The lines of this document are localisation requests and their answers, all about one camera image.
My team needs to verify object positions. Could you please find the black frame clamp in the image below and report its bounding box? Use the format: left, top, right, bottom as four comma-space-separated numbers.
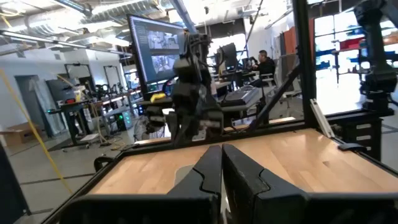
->
337, 142, 368, 154

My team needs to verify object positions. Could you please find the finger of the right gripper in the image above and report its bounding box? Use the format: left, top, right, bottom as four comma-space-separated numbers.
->
169, 116, 185, 147
183, 116, 200, 147

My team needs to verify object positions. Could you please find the white corner strip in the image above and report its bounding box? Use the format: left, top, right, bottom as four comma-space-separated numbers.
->
308, 98, 336, 139

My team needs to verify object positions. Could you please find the black metal table frame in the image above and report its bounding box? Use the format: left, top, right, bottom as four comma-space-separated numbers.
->
40, 0, 398, 224

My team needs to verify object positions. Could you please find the large computer monitor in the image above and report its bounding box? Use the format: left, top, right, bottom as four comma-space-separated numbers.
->
126, 14, 188, 94

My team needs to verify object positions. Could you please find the black standing desk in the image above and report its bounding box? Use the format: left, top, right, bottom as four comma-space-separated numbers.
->
46, 98, 94, 149

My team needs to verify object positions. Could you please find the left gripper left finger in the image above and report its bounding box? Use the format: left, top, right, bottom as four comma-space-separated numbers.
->
58, 144, 223, 224

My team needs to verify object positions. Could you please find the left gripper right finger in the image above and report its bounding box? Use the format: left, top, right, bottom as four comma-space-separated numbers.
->
221, 142, 398, 224

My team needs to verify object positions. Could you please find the computer keyboard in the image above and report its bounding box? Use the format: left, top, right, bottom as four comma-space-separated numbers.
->
220, 85, 266, 108

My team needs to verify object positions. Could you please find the glowing computer tower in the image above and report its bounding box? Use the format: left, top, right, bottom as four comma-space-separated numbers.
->
114, 109, 135, 132

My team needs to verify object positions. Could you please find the person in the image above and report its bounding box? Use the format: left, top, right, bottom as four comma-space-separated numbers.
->
248, 49, 277, 88

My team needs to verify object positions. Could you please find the cardboard box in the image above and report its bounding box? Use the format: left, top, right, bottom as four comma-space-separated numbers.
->
0, 121, 44, 147

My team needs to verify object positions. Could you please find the yellow hanging cable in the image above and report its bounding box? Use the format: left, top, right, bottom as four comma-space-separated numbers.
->
0, 68, 74, 195

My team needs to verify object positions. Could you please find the black drawer cabinet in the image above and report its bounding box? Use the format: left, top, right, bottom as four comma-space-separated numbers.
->
328, 108, 384, 161

